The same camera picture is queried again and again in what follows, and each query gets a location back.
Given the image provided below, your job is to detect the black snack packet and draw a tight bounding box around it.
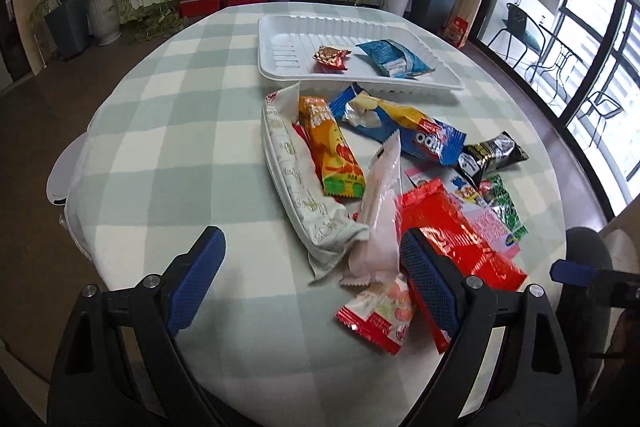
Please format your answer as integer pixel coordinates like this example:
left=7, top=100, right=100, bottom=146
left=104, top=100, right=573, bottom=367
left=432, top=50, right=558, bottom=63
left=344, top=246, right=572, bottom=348
left=456, top=131, right=530, bottom=188

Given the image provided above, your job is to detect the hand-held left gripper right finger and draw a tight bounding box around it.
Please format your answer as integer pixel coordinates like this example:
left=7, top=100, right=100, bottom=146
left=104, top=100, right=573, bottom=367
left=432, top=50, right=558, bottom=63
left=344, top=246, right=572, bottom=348
left=399, top=227, right=583, bottom=427

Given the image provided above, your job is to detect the large red snack packet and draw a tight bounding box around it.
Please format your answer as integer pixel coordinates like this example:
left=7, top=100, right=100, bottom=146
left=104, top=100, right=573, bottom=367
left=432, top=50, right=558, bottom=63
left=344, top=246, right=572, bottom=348
left=395, top=178, right=528, bottom=355

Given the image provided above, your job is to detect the white chair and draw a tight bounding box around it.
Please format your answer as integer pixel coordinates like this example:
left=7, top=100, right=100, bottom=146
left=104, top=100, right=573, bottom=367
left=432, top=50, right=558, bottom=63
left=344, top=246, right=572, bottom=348
left=46, top=132, right=96, bottom=208

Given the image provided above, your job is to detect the red white strawberry snack packet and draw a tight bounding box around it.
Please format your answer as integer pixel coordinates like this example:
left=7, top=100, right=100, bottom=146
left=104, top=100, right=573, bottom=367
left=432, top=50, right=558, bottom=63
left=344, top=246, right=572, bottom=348
left=336, top=274, right=416, bottom=356

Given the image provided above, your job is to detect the white plastic tray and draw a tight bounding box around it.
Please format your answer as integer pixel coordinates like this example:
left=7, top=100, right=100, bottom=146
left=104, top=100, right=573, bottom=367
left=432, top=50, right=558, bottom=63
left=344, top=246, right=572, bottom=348
left=257, top=13, right=466, bottom=100

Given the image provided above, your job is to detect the blue yellow snack packet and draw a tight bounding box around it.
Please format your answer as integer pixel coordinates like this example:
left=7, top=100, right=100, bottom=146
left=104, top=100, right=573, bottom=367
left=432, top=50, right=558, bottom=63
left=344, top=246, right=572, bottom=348
left=330, top=83, right=467, bottom=166

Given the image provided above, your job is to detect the orange snack packet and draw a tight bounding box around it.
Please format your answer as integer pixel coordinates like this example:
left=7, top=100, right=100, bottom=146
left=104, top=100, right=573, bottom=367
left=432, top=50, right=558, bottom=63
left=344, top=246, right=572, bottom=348
left=298, top=95, right=366, bottom=200

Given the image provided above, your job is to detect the pale pink translucent snack packet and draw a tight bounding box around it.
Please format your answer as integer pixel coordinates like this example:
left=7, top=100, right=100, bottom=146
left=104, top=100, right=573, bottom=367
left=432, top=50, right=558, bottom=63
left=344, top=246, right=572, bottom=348
left=340, top=130, right=408, bottom=289

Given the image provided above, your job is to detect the long white snack packet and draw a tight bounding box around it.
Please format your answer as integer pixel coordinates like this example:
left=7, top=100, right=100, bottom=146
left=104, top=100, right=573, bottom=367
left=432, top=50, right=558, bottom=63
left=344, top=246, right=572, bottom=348
left=261, top=82, right=371, bottom=283

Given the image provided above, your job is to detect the small red brown snack packet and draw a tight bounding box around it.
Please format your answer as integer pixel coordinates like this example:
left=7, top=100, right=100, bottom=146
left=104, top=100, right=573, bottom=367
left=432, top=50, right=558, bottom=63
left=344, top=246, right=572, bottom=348
left=314, top=47, right=352, bottom=74

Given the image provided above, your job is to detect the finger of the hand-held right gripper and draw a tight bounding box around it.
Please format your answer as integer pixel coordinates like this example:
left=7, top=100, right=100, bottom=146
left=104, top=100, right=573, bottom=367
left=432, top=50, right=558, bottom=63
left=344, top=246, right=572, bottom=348
left=550, top=259, right=598, bottom=286

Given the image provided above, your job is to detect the black metal balcony chair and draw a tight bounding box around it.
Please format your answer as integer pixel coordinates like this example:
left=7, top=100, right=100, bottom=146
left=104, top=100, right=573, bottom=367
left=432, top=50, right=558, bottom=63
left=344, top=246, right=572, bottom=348
left=577, top=89, right=626, bottom=148

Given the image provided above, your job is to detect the dark green snack packet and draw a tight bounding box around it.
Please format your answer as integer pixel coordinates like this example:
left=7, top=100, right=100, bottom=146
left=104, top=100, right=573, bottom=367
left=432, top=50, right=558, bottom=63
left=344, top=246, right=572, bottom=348
left=480, top=174, right=528, bottom=243

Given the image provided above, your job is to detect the grey chair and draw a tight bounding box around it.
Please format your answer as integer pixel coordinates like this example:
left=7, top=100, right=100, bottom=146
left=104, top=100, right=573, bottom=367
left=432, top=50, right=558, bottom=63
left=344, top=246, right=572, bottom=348
left=562, top=227, right=613, bottom=388

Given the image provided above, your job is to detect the black chair with teal cushion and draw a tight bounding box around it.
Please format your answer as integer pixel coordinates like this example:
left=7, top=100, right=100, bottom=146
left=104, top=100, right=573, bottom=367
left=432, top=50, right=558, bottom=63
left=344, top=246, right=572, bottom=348
left=487, top=2, right=543, bottom=68

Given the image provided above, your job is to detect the black metal balcony table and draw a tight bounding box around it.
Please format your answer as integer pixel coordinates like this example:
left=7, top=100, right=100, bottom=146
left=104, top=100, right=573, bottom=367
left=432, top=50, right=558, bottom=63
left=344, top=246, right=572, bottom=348
left=525, top=39, right=581, bottom=102

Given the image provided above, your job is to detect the plant in white ribbed pot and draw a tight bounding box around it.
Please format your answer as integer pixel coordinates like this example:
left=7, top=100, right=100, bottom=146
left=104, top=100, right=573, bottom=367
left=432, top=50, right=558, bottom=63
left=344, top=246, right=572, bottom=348
left=85, top=0, right=123, bottom=46

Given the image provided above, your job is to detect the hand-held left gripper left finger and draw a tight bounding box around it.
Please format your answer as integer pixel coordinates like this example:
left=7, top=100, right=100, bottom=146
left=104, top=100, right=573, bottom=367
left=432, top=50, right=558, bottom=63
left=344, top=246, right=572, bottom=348
left=47, top=226, right=227, bottom=427

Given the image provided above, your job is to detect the red paper bag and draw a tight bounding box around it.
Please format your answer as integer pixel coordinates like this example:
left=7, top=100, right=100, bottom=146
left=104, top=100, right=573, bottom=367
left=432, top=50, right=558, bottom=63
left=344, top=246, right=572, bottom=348
left=442, top=16, right=471, bottom=48

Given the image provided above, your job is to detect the blue white snack packet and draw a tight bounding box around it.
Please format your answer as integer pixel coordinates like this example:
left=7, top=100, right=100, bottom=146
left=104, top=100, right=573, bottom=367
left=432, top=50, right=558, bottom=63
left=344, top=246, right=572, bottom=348
left=356, top=39, right=436, bottom=79

